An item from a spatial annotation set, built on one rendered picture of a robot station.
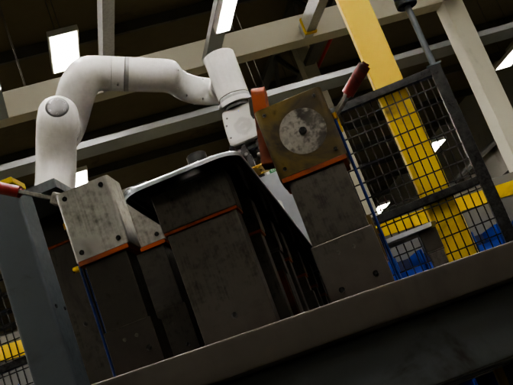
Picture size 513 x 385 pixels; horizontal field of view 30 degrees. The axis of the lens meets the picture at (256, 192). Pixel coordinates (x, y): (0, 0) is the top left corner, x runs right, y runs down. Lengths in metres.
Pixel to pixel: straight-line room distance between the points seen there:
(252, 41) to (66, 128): 4.78
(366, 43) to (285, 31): 3.90
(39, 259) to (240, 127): 0.96
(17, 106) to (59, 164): 4.42
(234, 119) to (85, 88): 0.39
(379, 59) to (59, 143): 1.29
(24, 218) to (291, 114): 0.50
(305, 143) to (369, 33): 1.87
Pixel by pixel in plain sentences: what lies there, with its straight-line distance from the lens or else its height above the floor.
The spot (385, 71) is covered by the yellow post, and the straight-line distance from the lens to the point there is 3.25.
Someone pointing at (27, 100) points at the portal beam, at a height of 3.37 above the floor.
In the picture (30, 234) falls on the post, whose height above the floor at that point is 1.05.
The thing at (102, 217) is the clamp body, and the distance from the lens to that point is 1.51.
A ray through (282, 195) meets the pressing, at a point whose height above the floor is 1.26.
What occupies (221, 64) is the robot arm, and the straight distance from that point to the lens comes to 2.52.
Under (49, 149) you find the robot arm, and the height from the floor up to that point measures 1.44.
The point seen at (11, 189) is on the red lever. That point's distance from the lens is 1.60.
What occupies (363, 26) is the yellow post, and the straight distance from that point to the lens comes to 3.31.
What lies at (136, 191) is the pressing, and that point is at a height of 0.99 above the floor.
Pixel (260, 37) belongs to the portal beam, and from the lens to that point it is 7.10.
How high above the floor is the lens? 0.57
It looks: 15 degrees up
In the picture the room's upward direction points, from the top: 21 degrees counter-clockwise
